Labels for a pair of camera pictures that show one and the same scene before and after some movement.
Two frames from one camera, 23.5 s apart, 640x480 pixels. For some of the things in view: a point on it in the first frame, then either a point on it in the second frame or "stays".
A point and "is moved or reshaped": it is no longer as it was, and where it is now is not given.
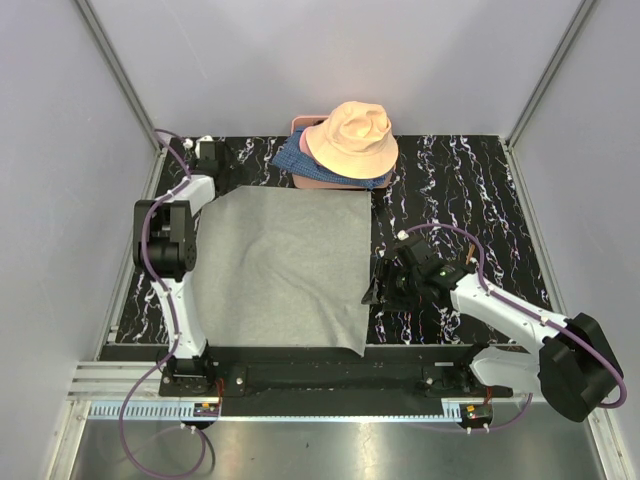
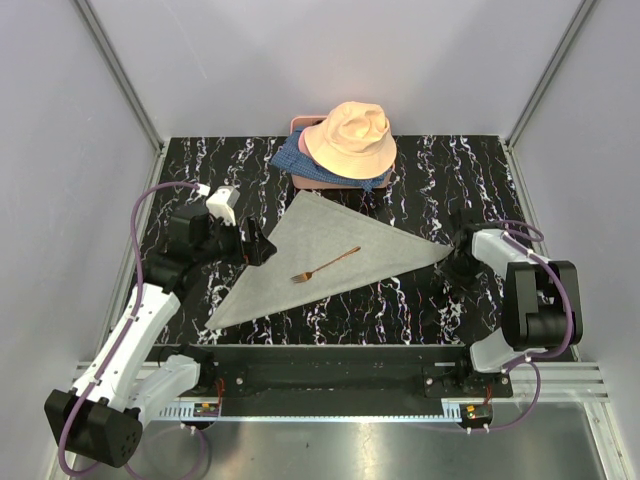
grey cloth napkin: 284,267 is moved or reshaped
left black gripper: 231,184 → 255,252
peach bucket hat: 356,141 stays
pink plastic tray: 302,181 stays
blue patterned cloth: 293,158 stays
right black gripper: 385,269 → 462,283
